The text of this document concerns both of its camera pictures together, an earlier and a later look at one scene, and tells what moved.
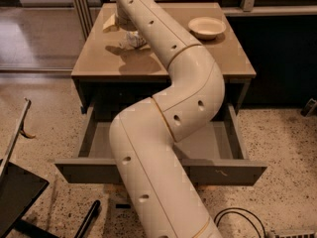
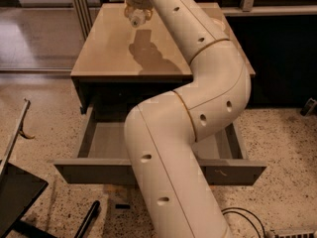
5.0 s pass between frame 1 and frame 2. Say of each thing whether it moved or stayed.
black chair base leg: stayed
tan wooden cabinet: stayed
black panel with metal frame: stayed
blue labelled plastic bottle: moved
